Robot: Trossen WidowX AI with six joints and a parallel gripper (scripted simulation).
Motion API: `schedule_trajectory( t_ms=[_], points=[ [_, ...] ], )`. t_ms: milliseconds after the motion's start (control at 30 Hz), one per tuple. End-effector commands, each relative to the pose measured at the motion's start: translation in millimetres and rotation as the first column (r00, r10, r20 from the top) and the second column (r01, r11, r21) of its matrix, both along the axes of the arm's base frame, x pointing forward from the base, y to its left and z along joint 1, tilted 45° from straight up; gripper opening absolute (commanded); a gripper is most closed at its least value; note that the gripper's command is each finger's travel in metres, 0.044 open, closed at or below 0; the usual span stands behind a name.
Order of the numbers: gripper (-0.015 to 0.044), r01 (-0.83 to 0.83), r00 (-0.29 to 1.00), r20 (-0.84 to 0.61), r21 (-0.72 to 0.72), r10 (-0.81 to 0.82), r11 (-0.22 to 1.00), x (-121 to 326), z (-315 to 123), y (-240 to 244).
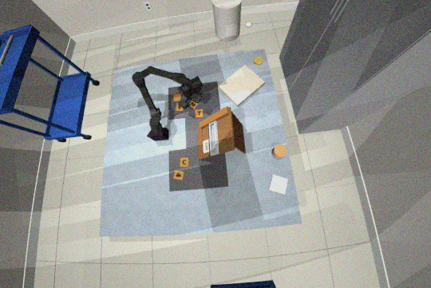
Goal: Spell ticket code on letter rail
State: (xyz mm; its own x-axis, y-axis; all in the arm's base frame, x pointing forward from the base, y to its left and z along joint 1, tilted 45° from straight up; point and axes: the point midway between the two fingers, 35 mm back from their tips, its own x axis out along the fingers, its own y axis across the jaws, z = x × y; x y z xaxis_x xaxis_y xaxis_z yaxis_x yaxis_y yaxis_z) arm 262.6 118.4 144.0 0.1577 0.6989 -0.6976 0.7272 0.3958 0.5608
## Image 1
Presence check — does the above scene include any brown board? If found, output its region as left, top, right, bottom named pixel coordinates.
left=197, top=106, right=246, bottom=160

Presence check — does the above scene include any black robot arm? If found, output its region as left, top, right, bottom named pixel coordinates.
left=132, top=66, right=203, bottom=135

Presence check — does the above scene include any grey cylindrical container with tan lid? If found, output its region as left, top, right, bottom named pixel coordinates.
left=272, top=144, right=287, bottom=158

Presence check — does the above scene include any beige rectangular block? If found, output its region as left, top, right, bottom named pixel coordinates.
left=218, top=65, right=265, bottom=107

